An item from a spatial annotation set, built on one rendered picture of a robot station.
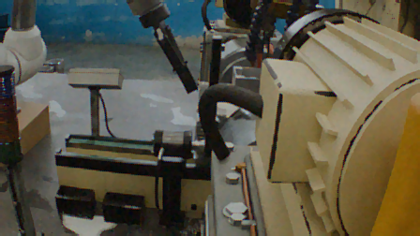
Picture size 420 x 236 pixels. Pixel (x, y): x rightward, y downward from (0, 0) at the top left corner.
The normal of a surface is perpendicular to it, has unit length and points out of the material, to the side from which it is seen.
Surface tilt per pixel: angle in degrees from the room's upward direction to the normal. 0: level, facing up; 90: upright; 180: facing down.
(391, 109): 90
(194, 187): 90
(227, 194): 0
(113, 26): 90
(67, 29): 90
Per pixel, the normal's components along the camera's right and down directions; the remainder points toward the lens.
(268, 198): 0.07, -0.93
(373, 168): 0.02, 0.37
